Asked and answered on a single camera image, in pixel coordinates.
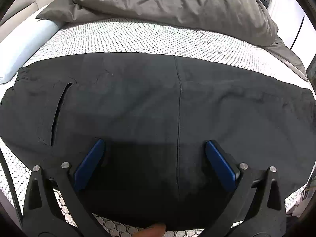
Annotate black cable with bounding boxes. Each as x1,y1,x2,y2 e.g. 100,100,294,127
290,14,306,50

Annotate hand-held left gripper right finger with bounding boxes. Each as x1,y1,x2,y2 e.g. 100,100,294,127
201,139,288,237

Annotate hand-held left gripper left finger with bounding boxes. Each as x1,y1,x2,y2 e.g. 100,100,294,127
22,138,106,237

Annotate white hexagon-patterned mattress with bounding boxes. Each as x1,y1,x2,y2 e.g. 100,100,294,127
0,5,314,237

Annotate person's left hand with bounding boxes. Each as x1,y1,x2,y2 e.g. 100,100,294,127
132,223,167,237

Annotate beige padded headboard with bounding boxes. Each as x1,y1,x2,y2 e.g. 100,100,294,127
0,0,74,40

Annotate light blue pillow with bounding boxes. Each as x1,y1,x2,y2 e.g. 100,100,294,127
0,20,66,85

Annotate black pants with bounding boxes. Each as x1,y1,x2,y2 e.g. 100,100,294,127
0,53,316,231

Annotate grey duvet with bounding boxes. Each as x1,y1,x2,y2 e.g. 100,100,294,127
36,0,309,82

